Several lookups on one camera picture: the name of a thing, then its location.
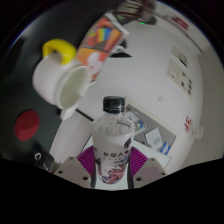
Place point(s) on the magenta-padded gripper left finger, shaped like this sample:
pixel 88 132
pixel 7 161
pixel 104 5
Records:
pixel 71 170

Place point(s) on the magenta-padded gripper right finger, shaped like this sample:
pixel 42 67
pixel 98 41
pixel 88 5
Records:
pixel 150 170

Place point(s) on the clear bottle with printed label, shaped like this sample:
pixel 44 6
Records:
pixel 112 143

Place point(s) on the black and red tool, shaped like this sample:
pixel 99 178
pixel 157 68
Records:
pixel 46 163

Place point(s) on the grey pin board with papers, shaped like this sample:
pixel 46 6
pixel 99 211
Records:
pixel 148 125

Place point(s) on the flat round red coaster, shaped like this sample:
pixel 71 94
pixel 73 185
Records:
pixel 26 125

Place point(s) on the black bag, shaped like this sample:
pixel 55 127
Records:
pixel 121 52

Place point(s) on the rainbow printed flat box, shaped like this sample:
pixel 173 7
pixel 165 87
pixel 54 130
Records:
pixel 100 43

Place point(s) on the dark chair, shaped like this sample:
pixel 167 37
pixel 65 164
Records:
pixel 150 18

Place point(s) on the wooden chair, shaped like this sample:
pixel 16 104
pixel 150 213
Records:
pixel 131 8

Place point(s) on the large white wall poster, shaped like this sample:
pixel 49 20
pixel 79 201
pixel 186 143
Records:
pixel 178 78

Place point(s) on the small white wall poster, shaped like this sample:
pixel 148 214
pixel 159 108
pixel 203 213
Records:
pixel 180 55

